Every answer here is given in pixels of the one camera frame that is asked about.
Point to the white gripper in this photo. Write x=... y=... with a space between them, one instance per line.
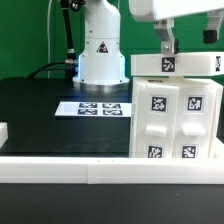
x=160 y=10

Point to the small white cabinet top box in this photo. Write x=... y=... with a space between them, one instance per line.
x=182 y=64

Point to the white cabinet door panel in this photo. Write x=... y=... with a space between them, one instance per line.
x=193 y=122
x=154 y=110

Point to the white cabinet body box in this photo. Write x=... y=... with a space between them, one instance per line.
x=181 y=82

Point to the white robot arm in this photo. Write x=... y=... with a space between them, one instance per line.
x=101 y=64

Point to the white marker base plate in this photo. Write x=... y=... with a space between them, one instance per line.
x=93 y=109

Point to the white right fence rail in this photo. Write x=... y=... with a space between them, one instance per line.
x=217 y=149

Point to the white front fence rail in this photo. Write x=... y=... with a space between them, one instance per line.
x=110 y=170

